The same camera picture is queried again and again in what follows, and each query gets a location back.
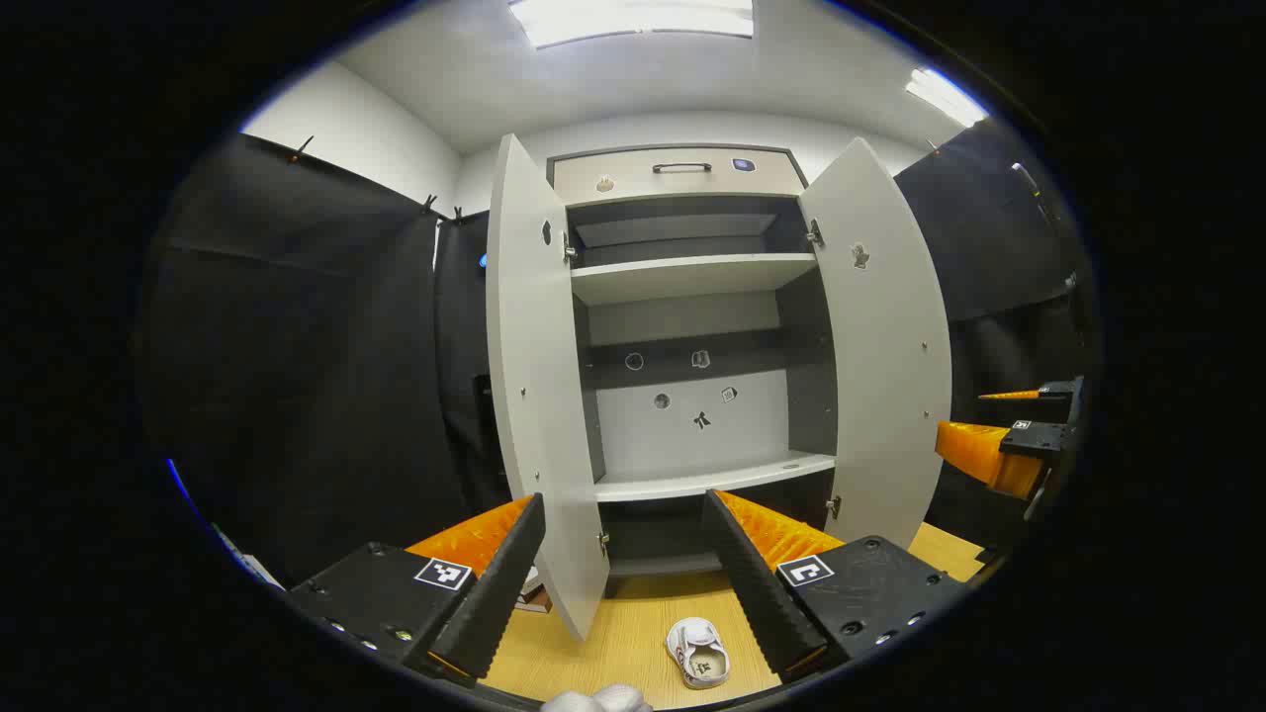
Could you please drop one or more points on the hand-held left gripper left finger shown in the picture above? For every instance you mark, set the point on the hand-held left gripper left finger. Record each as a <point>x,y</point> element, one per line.
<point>495,593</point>

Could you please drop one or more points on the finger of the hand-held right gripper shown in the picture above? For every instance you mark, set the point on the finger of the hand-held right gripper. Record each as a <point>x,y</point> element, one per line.
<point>1039,438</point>
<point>1063,390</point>

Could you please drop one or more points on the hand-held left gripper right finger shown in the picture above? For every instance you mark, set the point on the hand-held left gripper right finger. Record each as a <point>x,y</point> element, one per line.
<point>757,593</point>

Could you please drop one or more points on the white canvas shoe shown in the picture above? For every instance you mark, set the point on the white canvas shoe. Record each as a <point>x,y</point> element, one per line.
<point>697,658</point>

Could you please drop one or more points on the light grey cabinet door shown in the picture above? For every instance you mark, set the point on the light grey cabinet door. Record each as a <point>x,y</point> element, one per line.
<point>534,396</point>
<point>880,396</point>

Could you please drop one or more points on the grey shoe cabinet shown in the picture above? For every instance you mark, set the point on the grey shoe cabinet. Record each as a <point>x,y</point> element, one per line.
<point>692,277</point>

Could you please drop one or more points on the beige cabinet drawer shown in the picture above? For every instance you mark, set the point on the beige cabinet drawer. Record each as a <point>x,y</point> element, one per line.
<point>633,183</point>

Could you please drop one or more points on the white cover book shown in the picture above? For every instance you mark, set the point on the white cover book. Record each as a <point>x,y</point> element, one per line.
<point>532,579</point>

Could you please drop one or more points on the brown cover book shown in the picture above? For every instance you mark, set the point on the brown cover book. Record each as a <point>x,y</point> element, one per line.
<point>539,604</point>

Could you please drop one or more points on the black backdrop cloth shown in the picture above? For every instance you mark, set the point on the black backdrop cloth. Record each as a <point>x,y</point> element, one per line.
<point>297,376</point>

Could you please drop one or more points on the small ceiling light panel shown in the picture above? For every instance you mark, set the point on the small ceiling light panel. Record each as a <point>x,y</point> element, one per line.
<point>945,96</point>

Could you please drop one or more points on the large ceiling light panel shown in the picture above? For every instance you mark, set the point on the large ceiling light panel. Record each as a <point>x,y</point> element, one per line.
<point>633,20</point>

